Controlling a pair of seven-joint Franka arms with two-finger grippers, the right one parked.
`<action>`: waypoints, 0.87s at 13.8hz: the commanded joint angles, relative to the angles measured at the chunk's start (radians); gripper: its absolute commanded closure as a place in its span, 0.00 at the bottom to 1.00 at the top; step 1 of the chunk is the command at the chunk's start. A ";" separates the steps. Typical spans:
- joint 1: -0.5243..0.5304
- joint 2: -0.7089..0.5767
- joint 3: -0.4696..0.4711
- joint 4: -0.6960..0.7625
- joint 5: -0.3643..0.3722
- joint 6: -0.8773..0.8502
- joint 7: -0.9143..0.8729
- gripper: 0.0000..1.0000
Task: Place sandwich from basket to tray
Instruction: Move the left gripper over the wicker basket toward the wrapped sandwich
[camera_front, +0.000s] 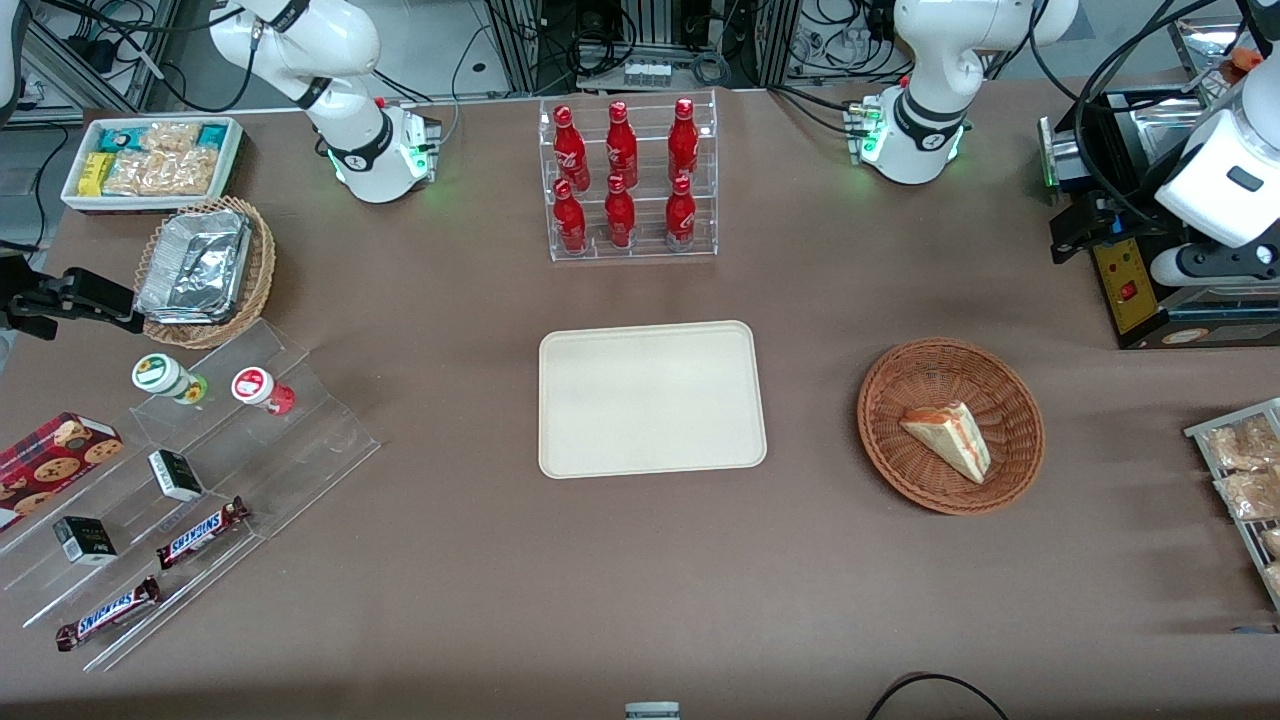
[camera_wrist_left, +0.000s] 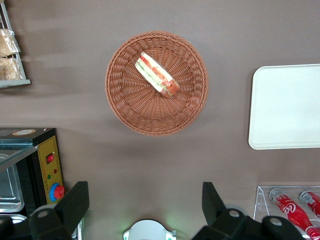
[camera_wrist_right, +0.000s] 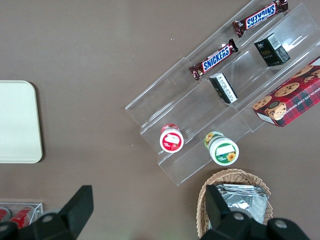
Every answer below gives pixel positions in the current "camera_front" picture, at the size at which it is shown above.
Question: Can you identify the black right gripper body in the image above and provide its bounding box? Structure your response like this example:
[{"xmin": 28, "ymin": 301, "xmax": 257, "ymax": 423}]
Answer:
[{"xmin": 0, "ymin": 255, "xmax": 63, "ymax": 341}]

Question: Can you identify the triangular sandwich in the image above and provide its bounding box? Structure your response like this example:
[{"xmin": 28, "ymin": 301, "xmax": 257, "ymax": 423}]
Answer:
[{"xmin": 899, "ymin": 401, "xmax": 992, "ymax": 485}]

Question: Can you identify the aluminium foil tray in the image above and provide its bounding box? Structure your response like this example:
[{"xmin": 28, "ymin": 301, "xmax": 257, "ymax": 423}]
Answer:
[{"xmin": 135, "ymin": 208, "xmax": 253, "ymax": 326}]

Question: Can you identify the light wicker basket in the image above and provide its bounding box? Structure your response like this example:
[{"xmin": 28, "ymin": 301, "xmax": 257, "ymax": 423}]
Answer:
[{"xmin": 133, "ymin": 196, "xmax": 277, "ymax": 350}]

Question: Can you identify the round brown wicker basket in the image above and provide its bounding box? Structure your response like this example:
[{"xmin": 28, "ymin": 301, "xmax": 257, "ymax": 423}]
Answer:
[{"xmin": 857, "ymin": 337, "xmax": 1046, "ymax": 516}]

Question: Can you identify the cream plastic tray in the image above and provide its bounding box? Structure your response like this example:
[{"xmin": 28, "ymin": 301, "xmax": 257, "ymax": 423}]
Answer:
[{"xmin": 538, "ymin": 320, "xmax": 768, "ymax": 480}]

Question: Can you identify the black food warmer machine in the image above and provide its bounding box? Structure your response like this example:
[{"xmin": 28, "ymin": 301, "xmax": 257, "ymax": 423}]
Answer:
[{"xmin": 1038, "ymin": 85, "xmax": 1280, "ymax": 351}]

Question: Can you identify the green lid snack cup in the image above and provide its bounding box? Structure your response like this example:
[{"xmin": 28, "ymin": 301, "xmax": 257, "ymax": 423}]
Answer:
[{"xmin": 132, "ymin": 353, "xmax": 209, "ymax": 405}]

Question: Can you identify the white snack bin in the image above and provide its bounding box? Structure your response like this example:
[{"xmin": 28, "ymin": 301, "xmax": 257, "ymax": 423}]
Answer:
[{"xmin": 60, "ymin": 116, "xmax": 244, "ymax": 214}]

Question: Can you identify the red plaid cookie box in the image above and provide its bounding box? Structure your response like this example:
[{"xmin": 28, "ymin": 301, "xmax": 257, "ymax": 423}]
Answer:
[{"xmin": 0, "ymin": 412, "xmax": 125, "ymax": 531}]

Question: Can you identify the red lid snack cup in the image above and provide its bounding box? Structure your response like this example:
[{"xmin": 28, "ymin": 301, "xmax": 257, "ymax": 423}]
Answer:
[{"xmin": 231, "ymin": 367, "xmax": 296, "ymax": 416}]

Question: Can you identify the clear bag of snacks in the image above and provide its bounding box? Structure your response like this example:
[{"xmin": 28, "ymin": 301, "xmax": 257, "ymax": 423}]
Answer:
[
  {"xmin": 1215, "ymin": 468, "xmax": 1280, "ymax": 521},
  {"xmin": 1205, "ymin": 415, "xmax": 1280, "ymax": 471}
]

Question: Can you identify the small black box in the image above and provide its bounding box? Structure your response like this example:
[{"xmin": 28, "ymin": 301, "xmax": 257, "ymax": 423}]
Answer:
[
  {"xmin": 148, "ymin": 449, "xmax": 205, "ymax": 502},
  {"xmin": 52, "ymin": 516, "xmax": 118, "ymax": 567}
]

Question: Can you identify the clear acrylic stepped display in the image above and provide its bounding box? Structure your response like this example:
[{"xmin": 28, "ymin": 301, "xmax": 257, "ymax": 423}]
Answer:
[{"xmin": 0, "ymin": 318, "xmax": 382, "ymax": 673}]

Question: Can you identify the Snickers chocolate bar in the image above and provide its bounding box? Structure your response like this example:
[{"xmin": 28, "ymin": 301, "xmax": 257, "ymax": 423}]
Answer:
[
  {"xmin": 156, "ymin": 497, "xmax": 250, "ymax": 571},
  {"xmin": 55, "ymin": 576, "xmax": 162, "ymax": 652}
]

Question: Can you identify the red cola bottle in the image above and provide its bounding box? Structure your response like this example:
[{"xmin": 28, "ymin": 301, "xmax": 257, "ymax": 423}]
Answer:
[
  {"xmin": 604, "ymin": 174, "xmax": 637, "ymax": 248},
  {"xmin": 668, "ymin": 97, "xmax": 699, "ymax": 184},
  {"xmin": 605, "ymin": 100, "xmax": 639, "ymax": 189},
  {"xmin": 665, "ymin": 175, "xmax": 697, "ymax": 251},
  {"xmin": 553, "ymin": 105, "xmax": 591, "ymax": 191},
  {"xmin": 553, "ymin": 178, "xmax": 588, "ymax": 253}
]

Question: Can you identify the clear acrylic bottle rack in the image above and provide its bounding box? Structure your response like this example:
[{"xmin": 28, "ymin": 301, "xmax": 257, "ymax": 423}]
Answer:
[{"xmin": 538, "ymin": 88, "xmax": 719, "ymax": 263}]

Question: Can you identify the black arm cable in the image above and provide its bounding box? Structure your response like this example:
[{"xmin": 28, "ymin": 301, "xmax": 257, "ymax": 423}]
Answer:
[{"xmin": 1028, "ymin": 0, "xmax": 1216, "ymax": 246}]

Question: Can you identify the black table cable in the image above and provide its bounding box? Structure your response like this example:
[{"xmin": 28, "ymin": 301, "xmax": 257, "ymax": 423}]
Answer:
[{"xmin": 865, "ymin": 672, "xmax": 1011, "ymax": 720}]

